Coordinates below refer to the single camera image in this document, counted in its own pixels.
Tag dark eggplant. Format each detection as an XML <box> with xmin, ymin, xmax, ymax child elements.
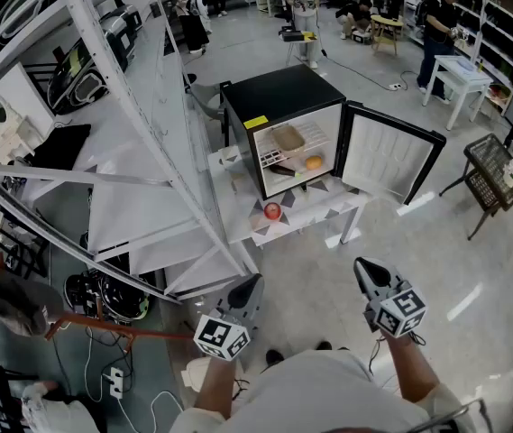
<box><xmin>268</xmin><ymin>163</ymin><xmax>302</xmax><ymax>178</ymax></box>

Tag white wire fridge shelf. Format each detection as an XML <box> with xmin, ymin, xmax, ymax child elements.
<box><xmin>254</xmin><ymin>121</ymin><xmax>330</xmax><ymax>167</ymax></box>

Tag white side table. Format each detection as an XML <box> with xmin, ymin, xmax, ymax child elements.
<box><xmin>421</xmin><ymin>55</ymin><xmax>495</xmax><ymax>132</ymax></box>

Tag person's right forearm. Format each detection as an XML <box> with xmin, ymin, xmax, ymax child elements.
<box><xmin>384</xmin><ymin>334</ymin><xmax>442</xmax><ymax>406</ymax></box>

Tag black floor cable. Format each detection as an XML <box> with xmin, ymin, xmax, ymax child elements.
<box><xmin>317</xmin><ymin>24</ymin><xmax>408</xmax><ymax>88</ymax></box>

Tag black green glossy case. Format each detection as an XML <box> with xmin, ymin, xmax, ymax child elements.
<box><xmin>47</xmin><ymin>45</ymin><xmax>109</xmax><ymax>116</ymax></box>

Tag white toy vanity with mirror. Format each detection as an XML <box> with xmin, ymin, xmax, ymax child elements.
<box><xmin>0</xmin><ymin>92</ymin><xmax>46</xmax><ymax>162</ymax></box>

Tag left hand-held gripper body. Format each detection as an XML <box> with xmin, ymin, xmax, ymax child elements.
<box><xmin>192</xmin><ymin>307</ymin><xmax>252</xmax><ymax>361</ymax></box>

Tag small folding table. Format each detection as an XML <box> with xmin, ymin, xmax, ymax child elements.
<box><xmin>278</xmin><ymin>24</ymin><xmax>321</xmax><ymax>69</ymax></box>

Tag beige tray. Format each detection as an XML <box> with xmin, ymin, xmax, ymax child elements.
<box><xmin>270</xmin><ymin>124</ymin><xmax>307</xmax><ymax>153</ymax></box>

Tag black flat box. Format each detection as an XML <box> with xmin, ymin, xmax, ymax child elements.
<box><xmin>280</xmin><ymin>28</ymin><xmax>318</xmax><ymax>43</ymax></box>

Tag person's left forearm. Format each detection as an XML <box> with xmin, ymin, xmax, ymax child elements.
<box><xmin>192</xmin><ymin>354</ymin><xmax>240</xmax><ymax>421</ymax></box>

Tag person's white shirt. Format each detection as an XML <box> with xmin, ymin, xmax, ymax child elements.
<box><xmin>165</xmin><ymin>348</ymin><xmax>478</xmax><ymax>433</ymax></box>

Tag round wooden stool table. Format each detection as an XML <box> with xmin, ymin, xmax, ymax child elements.
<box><xmin>370</xmin><ymin>14</ymin><xmax>405</xmax><ymax>57</ymax></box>

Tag orange metal stand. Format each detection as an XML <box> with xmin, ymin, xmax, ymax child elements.
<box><xmin>43</xmin><ymin>311</ymin><xmax>195</xmax><ymax>343</ymax></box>

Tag black silver glossy case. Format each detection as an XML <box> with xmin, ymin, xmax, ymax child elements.
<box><xmin>97</xmin><ymin>5</ymin><xmax>143</xmax><ymax>74</ymax></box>

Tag white wall shelving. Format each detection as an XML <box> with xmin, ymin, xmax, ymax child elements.
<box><xmin>407</xmin><ymin>0</ymin><xmax>513</xmax><ymax>117</ymax></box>

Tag white metal shelving rack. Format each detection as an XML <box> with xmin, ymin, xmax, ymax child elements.
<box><xmin>0</xmin><ymin>0</ymin><xmax>261</xmax><ymax>306</ymax></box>

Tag white cable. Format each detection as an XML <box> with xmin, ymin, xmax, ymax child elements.
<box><xmin>82</xmin><ymin>327</ymin><xmax>186</xmax><ymax>433</ymax></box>

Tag black cloth bag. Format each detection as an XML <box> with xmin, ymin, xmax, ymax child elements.
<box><xmin>33</xmin><ymin>124</ymin><xmax>93</xmax><ymax>170</ymax></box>

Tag white table with triangle pattern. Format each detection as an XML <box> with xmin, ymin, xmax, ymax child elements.
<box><xmin>207</xmin><ymin>146</ymin><xmax>372</xmax><ymax>248</ymax></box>

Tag black mini fridge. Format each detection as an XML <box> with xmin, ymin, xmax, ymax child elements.
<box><xmin>219</xmin><ymin>63</ymin><xmax>447</xmax><ymax>206</ymax></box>

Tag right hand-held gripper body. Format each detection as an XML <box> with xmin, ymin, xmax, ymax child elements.
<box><xmin>363</xmin><ymin>281</ymin><xmax>428</xmax><ymax>337</ymax></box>

